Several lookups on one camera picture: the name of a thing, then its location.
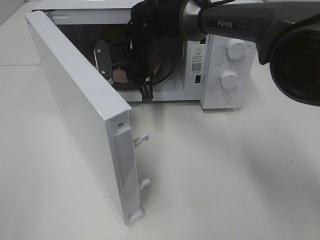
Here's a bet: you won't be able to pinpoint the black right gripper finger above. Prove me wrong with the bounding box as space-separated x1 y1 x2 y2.
139 81 153 102
93 39 114 84

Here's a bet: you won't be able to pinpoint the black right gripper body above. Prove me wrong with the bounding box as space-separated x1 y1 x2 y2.
107 37 160 87

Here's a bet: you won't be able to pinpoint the pink plate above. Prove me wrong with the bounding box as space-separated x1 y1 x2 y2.
113 57 162 84

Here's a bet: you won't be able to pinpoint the white microwave door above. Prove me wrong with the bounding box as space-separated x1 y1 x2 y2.
25 11 150 225

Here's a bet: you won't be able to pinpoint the round white door button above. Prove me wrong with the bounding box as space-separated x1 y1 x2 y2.
215 93 231 106

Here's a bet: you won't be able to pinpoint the burger with lettuce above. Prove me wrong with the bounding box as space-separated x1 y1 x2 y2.
101 24 126 43

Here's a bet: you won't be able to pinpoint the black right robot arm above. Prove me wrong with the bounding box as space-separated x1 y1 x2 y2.
94 0 320 106

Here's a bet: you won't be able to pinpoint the glass microwave turntable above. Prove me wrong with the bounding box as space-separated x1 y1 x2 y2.
112 57 176 91

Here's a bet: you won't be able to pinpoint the white warning label sticker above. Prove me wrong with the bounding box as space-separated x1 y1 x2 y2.
190 44 206 75

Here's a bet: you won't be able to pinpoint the white microwave oven body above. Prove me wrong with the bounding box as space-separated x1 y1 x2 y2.
31 0 256 109

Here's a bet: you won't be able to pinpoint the lower white microwave knob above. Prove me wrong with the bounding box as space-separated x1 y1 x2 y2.
220 70 239 89

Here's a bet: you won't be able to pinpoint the white microwave knob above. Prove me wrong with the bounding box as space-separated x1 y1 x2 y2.
220 70 239 89
225 38 247 60

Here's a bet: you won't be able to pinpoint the upper white microwave knob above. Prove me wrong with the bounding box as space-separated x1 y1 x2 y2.
225 38 247 60

